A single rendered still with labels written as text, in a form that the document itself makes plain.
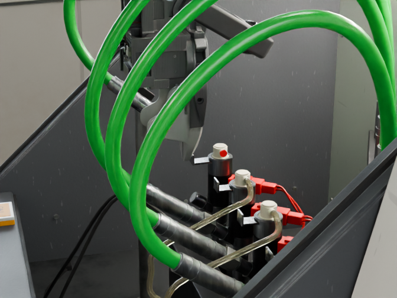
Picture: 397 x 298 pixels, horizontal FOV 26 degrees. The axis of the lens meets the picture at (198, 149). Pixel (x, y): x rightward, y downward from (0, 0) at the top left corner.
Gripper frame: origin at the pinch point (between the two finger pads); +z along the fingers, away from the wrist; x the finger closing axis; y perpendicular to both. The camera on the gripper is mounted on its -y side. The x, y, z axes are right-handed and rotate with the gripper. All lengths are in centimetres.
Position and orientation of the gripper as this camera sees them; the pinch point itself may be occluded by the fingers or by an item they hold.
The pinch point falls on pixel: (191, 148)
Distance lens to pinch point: 95.9
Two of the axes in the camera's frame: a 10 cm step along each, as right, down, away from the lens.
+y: -9.6, 1.0, -2.5
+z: 0.0, 9.3, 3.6
